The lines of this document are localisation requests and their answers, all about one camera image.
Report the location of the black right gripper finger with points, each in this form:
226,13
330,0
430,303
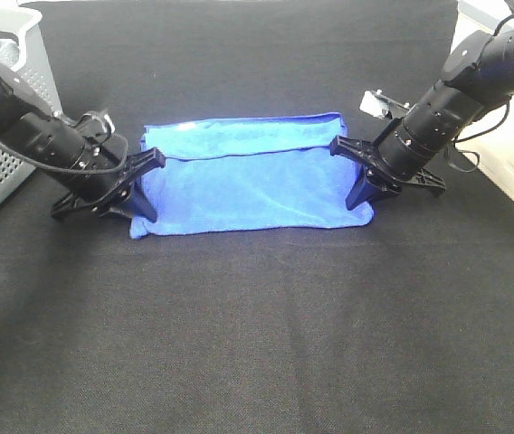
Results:
382,190
362,191

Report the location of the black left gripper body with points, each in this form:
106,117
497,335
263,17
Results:
93,192

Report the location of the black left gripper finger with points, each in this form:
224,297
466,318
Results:
115,212
139,205

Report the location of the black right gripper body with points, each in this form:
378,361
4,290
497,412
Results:
365,154

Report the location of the blue microfiber towel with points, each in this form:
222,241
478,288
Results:
244,174

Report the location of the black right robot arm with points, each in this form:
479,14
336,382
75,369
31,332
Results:
477,77

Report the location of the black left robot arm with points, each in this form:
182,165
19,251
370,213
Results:
41,137

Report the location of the black table cloth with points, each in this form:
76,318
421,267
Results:
403,326

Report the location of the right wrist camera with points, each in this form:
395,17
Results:
378,105

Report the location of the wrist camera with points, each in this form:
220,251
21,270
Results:
96,126
378,105

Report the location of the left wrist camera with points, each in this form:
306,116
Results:
96,126

